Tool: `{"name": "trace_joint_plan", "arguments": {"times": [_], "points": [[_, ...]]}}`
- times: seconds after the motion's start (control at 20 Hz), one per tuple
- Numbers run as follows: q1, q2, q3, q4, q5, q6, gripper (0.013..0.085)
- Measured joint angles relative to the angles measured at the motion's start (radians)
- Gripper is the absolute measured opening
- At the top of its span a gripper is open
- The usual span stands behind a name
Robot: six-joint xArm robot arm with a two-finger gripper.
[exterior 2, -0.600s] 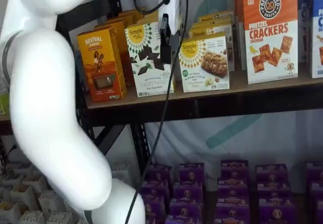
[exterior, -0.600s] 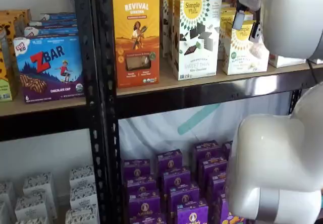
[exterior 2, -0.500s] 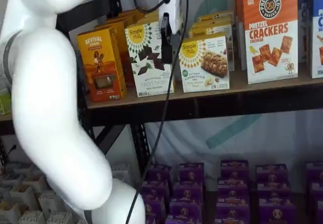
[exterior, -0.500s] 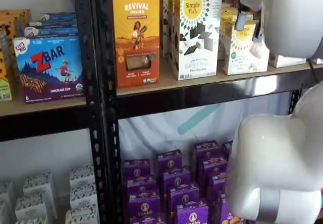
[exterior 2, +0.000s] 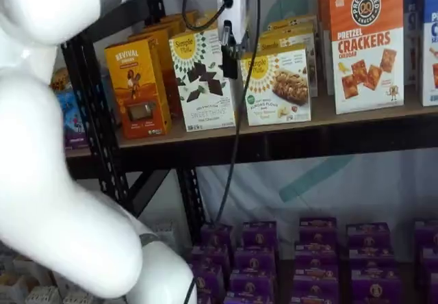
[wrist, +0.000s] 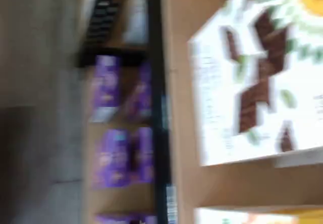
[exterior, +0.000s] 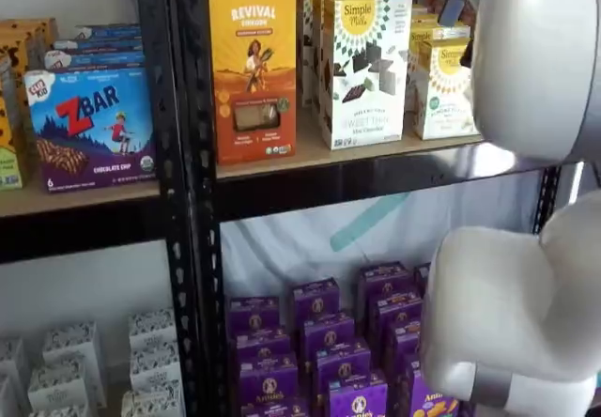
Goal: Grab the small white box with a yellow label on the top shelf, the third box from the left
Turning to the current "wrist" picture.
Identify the purple Annie's box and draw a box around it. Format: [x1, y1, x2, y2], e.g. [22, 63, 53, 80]
[92, 129, 131, 189]
[95, 213, 158, 224]
[92, 54, 121, 123]
[136, 127, 155, 184]
[128, 62, 152, 123]

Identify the small white yellow-label box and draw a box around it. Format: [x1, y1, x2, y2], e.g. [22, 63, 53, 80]
[194, 207, 323, 224]

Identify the wooden shelf board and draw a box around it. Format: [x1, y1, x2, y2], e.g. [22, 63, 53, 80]
[87, 65, 155, 224]
[161, 0, 323, 224]

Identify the black metal shelf frame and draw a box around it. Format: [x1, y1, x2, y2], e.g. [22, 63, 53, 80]
[77, 0, 177, 224]

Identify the white Sweet Thins box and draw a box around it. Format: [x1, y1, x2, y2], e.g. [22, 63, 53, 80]
[188, 0, 323, 168]

